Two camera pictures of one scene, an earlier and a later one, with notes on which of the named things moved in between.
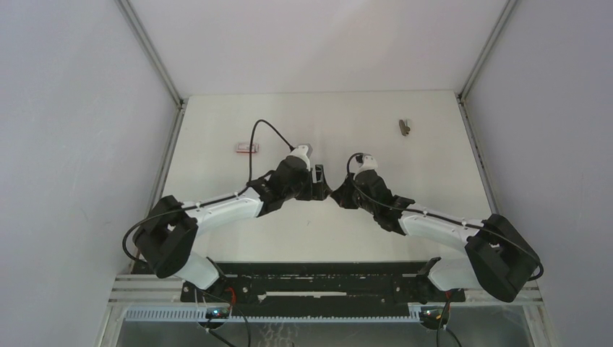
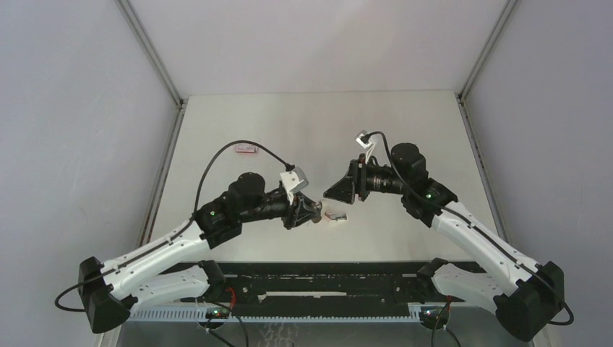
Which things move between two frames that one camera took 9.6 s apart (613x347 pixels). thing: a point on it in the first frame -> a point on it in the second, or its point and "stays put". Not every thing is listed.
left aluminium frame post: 142,35 stays put
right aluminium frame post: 486,50 stays put
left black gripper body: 303,190 -> 290,215
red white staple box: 245,147 stays put
